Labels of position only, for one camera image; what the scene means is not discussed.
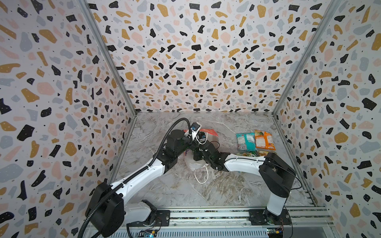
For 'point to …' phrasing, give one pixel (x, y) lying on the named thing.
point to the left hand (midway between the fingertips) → (199, 130)
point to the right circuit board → (275, 232)
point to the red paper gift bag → (191, 161)
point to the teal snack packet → (246, 142)
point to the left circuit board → (148, 233)
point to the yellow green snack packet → (258, 153)
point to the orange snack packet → (264, 140)
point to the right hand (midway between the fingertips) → (193, 149)
